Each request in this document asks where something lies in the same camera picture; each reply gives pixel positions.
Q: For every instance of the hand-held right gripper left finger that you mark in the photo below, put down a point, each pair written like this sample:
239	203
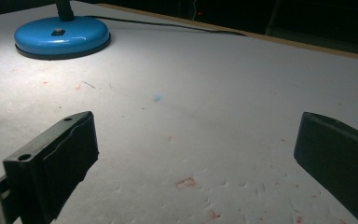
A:
52	165

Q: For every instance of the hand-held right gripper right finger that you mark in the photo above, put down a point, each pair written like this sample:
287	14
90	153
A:
338	155

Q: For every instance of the blue round lamp base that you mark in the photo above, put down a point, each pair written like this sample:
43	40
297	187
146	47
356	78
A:
62	35

